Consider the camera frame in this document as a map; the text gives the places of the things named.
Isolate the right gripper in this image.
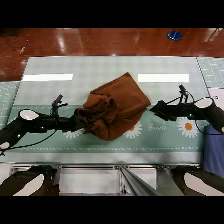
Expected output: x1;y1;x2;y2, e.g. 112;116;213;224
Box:
149;99;181;122

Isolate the blue round disc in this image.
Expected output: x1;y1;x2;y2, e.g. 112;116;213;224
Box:
167;30;183;42

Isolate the silver frame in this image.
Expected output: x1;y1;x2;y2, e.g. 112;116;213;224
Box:
0;162;224;197

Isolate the brown garment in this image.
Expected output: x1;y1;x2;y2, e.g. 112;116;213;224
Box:
74;71;152;142

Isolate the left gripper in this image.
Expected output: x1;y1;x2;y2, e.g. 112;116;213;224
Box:
68;108;88;133

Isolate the blue garment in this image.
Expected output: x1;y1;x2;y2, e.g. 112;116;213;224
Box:
202;123;224;180

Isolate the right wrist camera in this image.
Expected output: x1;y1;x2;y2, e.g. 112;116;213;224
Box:
165;83;191;106

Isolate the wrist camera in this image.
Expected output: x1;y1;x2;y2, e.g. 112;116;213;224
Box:
50;93;69;118
165;83;191;106

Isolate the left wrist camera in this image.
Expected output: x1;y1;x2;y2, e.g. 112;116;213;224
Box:
50;93;69;118

